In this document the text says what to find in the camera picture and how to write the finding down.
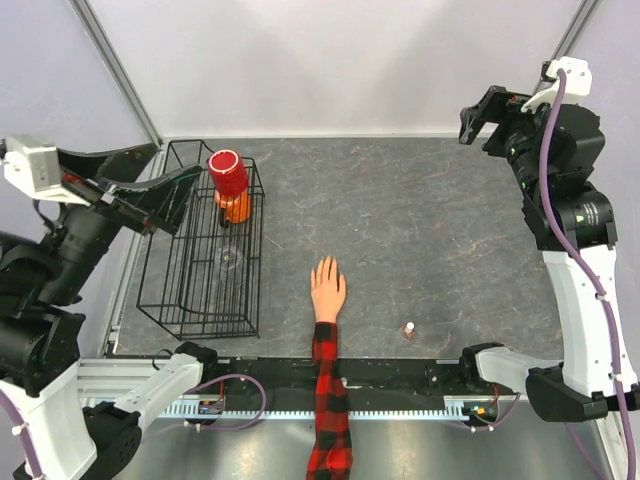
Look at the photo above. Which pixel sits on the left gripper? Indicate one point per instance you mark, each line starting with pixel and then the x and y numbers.
pixel 160 195

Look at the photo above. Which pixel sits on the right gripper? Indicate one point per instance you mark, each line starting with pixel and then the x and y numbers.
pixel 499 106

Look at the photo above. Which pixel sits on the glitter nail polish bottle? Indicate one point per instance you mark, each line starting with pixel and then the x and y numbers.
pixel 409 335

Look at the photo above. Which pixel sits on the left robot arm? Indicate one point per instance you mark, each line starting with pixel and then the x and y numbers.
pixel 40 357

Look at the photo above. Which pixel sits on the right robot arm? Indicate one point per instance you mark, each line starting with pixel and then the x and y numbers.
pixel 574 229

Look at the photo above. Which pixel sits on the red plaid sleeve forearm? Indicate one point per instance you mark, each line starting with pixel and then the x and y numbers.
pixel 331 456

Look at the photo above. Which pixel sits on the mannequin hand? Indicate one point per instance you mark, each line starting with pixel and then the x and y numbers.
pixel 328 289

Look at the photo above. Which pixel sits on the red cup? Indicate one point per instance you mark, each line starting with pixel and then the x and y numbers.
pixel 228 172

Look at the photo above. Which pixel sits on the orange mug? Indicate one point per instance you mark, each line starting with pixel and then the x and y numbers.
pixel 236 210

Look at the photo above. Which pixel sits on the clear glass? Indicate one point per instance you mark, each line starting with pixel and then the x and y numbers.
pixel 230 258

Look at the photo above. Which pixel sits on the black wire rack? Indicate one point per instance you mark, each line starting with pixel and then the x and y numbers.
pixel 181 288

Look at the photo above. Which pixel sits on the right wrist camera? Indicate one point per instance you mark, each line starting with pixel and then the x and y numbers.
pixel 570 79

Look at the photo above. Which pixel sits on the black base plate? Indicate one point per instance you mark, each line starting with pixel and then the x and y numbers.
pixel 374 385

